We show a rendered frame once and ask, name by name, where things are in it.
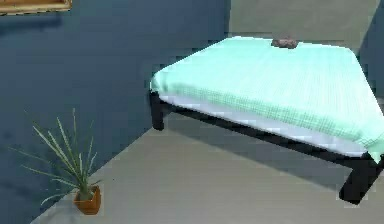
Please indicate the houseplant in orange pot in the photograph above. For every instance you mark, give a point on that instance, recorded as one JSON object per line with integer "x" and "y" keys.
{"x": 87, "y": 200}

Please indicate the bed with mint green cover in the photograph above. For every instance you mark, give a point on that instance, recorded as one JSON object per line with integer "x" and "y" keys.
{"x": 266, "y": 90}

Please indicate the small brown lumpy object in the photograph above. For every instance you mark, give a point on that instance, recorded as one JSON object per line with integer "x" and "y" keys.
{"x": 284, "y": 42}

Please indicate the gold framed wall picture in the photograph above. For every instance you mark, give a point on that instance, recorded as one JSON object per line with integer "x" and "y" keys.
{"x": 33, "y": 6}

